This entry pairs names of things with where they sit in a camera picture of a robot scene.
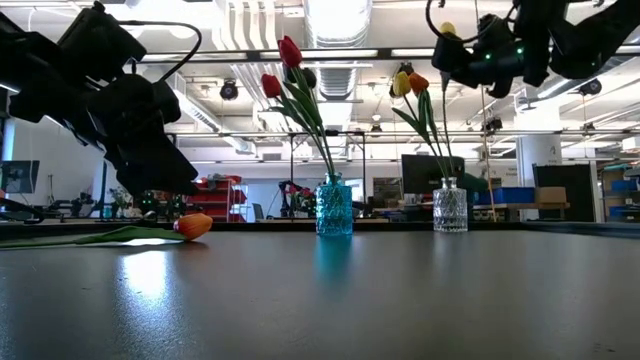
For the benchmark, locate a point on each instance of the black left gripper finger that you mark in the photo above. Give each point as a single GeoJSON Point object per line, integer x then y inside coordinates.
{"type": "Point", "coordinates": [155, 182]}
{"type": "Point", "coordinates": [170, 160]}

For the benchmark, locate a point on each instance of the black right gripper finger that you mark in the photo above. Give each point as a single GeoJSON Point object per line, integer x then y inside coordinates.
{"type": "Point", "coordinates": [457, 79]}
{"type": "Point", "coordinates": [450, 52]}

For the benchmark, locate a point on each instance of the orange artificial tulip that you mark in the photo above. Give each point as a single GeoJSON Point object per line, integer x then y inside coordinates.
{"type": "Point", "coordinates": [194, 226]}
{"type": "Point", "coordinates": [418, 82]}

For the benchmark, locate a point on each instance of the red artificial tulip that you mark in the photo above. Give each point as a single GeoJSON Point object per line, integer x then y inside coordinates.
{"type": "Point", "coordinates": [290, 51]}
{"type": "Point", "coordinates": [271, 86]}

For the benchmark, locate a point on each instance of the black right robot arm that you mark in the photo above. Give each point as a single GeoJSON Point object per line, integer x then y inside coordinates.
{"type": "Point", "coordinates": [590, 40]}

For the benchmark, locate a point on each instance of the black background robot arm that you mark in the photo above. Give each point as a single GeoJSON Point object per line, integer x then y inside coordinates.
{"type": "Point", "coordinates": [295, 197]}

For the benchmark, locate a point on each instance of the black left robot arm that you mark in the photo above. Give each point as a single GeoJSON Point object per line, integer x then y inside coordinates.
{"type": "Point", "coordinates": [25, 75]}

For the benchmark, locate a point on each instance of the clear glass vase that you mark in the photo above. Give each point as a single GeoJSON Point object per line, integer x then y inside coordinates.
{"type": "Point", "coordinates": [450, 210]}

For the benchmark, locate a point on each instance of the blue glass vase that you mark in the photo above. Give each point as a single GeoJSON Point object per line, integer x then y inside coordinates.
{"type": "Point", "coordinates": [334, 210]}

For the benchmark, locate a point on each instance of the red storage shelf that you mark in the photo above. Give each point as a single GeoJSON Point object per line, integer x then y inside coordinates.
{"type": "Point", "coordinates": [215, 200]}

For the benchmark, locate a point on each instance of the black computer monitor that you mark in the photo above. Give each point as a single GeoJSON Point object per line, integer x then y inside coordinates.
{"type": "Point", "coordinates": [422, 172]}

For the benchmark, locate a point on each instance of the small dark monitor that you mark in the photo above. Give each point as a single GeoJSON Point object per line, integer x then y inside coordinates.
{"type": "Point", "coordinates": [20, 176]}

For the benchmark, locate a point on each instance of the blue storage bin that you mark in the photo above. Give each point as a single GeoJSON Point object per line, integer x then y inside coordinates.
{"type": "Point", "coordinates": [507, 195]}

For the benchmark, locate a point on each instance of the brown cardboard box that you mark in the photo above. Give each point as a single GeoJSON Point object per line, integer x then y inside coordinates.
{"type": "Point", "coordinates": [550, 195]}

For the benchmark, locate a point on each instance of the black cabinet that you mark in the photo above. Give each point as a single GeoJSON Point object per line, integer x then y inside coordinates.
{"type": "Point", "coordinates": [565, 192]}

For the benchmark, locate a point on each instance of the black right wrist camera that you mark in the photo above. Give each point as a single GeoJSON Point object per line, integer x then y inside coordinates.
{"type": "Point", "coordinates": [495, 30]}

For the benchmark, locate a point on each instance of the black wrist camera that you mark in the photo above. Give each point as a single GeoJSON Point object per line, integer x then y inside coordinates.
{"type": "Point", "coordinates": [495, 30]}
{"type": "Point", "coordinates": [100, 42]}

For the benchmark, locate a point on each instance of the black hanging ceiling camera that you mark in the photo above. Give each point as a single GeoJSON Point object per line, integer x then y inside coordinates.
{"type": "Point", "coordinates": [591, 86]}
{"type": "Point", "coordinates": [406, 67]}
{"type": "Point", "coordinates": [229, 90]}

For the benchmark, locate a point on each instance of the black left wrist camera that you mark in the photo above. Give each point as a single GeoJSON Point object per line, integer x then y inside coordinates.
{"type": "Point", "coordinates": [100, 42]}

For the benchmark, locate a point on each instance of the black overhead frame bar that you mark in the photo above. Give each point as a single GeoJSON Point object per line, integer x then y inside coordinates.
{"type": "Point", "coordinates": [350, 52]}

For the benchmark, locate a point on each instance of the silver ceiling duct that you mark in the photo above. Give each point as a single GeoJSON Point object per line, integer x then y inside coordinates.
{"type": "Point", "coordinates": [337, 25]}

